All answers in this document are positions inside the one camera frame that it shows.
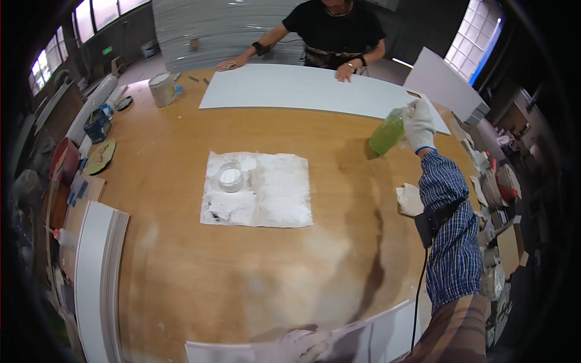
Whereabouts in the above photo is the white profiled panel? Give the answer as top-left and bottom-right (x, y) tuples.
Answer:
(185, 299), (423, 363)

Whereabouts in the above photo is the person's right hand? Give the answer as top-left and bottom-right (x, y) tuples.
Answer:
(402, 98), (437, 155)

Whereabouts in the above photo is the person's left hand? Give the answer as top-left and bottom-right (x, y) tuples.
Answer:
(268, 329), (333, 363)

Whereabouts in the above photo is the person's body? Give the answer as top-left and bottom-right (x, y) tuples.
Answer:
(392, 294), (492, 363)

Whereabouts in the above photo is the white glue bottle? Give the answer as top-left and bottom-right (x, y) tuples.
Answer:
(44, 225), (79, 251)

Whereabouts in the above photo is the black cable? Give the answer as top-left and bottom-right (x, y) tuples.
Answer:
(410, 247), (430, 355)

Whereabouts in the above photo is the white paint bucket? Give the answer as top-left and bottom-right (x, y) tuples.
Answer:
(148, 72), (178, 108)

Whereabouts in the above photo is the green translucent plastic bottle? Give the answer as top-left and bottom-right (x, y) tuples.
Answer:
(368, 108), (407, 156)

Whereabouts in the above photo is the leaning white board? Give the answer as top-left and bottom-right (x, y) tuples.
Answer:
(403, 47), (491, 125)

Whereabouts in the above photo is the clear round container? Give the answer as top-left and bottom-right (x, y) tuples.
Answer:
(218, 162), (246, 193)

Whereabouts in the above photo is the heap of clutter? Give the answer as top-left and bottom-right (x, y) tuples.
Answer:
(449, 113), (529, 345)

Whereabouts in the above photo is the black wrist band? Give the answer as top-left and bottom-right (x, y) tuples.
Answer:
(414, 197), (468, 249)

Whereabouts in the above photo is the long white tube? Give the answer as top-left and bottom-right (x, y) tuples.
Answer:
(66, 75), (120, 146)

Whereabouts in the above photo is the red round bin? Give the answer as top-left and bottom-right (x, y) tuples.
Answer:
(49, 137), (81, 187)

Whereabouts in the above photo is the stack of white mouldings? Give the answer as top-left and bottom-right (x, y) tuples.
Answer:
(74, 201), (130, 363)

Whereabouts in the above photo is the blue box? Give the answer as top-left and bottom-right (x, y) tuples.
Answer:
(84, 108), (112, 144)

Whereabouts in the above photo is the white crumpled rag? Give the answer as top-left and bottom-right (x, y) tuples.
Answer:
(396, 183), (425, 217)

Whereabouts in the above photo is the stack of wrapped panels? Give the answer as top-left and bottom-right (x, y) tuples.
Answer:
(152, 0), (318, 73)

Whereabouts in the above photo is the large white board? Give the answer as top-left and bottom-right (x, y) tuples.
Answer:
(199, 64), (451, 136)

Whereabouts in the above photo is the white stained plastic sheet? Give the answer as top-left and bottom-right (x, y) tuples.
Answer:
(200, 151), (314, 228)

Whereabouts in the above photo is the yellow-green round plate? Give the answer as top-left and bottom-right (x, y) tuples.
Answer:
(83, 139), (116, 176)

